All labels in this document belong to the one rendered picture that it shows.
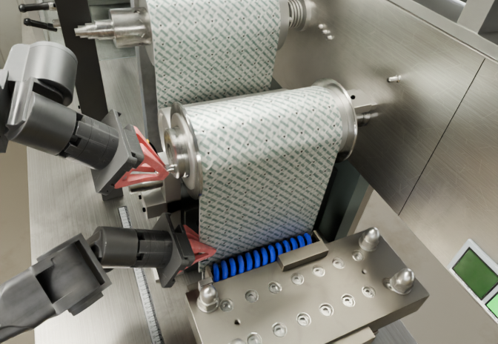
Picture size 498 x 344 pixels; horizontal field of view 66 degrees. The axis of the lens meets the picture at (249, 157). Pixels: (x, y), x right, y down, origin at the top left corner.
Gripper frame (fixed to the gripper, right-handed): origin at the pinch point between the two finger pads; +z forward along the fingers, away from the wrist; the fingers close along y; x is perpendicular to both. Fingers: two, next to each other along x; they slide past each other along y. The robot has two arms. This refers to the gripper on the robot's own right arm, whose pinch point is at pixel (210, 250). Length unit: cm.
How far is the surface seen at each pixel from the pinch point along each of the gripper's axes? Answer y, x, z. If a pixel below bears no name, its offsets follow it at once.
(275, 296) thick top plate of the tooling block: 10.2, 0.8, 8.8
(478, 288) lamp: 25.4, 24.0, 20.8
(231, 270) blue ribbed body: 3.2, -1.2, 4.0
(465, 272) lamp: 22.9, 24.1, 20.8
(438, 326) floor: 7, -38, 148
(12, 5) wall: -288, -78, -10
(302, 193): 0.3, 15.9, 9.9
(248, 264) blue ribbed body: 3.2, 0.5, 6.8
